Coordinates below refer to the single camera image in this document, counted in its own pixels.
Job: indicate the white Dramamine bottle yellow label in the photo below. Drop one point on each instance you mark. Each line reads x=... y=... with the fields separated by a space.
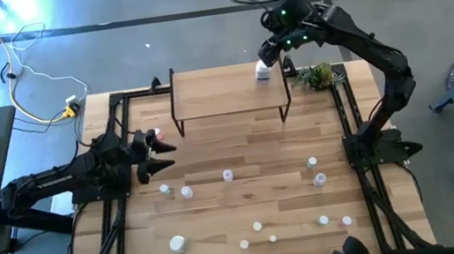
x=273 y=238

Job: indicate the short red pill bottle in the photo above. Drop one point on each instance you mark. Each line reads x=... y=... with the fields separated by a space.
x=158 y=132

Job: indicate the yellow plug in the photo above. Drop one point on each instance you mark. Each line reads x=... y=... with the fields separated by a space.
x=69 y=111

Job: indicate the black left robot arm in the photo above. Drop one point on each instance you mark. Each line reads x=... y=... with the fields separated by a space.
x=52 y=182

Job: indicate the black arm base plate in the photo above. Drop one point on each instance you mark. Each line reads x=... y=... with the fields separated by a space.
x=85 y=196
x=391 y=152

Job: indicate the black rounded object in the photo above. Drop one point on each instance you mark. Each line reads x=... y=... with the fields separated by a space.
x=353 y=251

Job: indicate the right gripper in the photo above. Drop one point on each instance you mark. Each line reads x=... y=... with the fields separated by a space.
x=297 y=39

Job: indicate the white power adapter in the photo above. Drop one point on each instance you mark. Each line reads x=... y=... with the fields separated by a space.
x=70 y=99

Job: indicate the white bottle blue label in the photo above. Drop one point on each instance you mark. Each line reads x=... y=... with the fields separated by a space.
x=177 y=244

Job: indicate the tall pink pill bottle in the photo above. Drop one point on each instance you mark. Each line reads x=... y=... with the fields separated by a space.
x=244 y=244

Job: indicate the green translucent pill bottle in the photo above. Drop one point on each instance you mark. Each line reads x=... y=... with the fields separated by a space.
x=322 y=220

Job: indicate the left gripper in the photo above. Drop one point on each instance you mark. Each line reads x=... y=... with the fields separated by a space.
x=138 y=146

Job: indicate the small wooden shelf table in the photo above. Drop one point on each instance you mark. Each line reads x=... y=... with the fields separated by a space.
x=226 y=91

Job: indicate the black desk support beam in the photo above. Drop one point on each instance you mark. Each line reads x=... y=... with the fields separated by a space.
x=35 y=218

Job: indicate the teal translucent pill bottle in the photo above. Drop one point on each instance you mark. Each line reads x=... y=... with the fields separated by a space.
x=311 y=162
x=165 y=189

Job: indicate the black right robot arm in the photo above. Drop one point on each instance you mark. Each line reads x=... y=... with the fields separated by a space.
x=377 y=57

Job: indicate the clear pill bottle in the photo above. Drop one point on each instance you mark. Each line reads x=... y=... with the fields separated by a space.
x=227 y=175

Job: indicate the large white supplement bottle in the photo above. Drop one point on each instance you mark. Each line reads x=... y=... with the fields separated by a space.
x=263 y=74

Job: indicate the green potted plant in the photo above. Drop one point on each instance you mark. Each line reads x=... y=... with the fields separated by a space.
x=318 y=76

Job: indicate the yellow pill bottle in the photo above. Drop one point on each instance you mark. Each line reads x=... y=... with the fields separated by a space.
x=257 y=226

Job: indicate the white pill bottle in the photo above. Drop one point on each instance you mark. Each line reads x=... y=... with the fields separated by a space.
x=186 y=192
x=319 y=180

